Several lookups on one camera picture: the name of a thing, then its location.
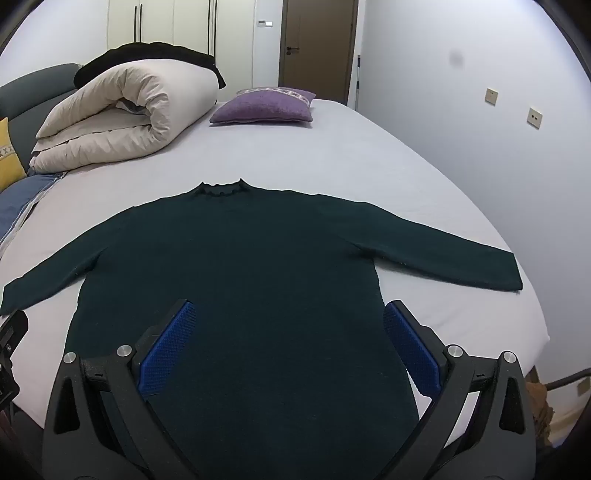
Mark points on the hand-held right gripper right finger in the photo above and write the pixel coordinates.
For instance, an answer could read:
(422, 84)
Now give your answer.
(411, 346)

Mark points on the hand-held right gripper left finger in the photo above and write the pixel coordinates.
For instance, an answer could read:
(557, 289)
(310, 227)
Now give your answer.
(168, 348)

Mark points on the dark green sweater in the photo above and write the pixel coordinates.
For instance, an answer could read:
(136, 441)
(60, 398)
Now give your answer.
(254, 258)

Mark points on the brown bag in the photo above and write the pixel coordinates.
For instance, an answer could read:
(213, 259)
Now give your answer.
(540, 406)

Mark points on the blue blanket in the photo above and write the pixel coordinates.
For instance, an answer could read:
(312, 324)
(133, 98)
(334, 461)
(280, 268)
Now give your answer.
(18, 198)

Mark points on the yellow patterned pillow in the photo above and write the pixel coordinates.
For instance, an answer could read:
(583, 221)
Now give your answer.
(9, 157)

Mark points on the bed with white sheet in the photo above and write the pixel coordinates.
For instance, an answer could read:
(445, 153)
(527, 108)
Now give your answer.
(323, 152)

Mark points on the rolled cream duvet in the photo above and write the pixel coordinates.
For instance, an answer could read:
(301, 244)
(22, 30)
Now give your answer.
(115, 110)

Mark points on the purple pillow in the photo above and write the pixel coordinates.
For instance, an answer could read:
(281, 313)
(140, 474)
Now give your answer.
(263, 108)

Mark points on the grey upholstered headboard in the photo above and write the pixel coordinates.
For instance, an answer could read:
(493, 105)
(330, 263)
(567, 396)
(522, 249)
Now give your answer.
(32, 87)

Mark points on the black garment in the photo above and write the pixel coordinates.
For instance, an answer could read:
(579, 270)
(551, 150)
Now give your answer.
(152, 53)

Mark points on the brown wooden door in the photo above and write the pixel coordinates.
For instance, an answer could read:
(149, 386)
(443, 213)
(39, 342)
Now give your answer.
(318, 46)

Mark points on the cream wardrobe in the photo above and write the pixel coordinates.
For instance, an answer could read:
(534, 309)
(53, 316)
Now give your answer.
(184, 23)

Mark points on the beige wall socket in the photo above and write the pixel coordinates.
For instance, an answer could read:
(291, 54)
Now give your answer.
(491, 96)
(534, 118)

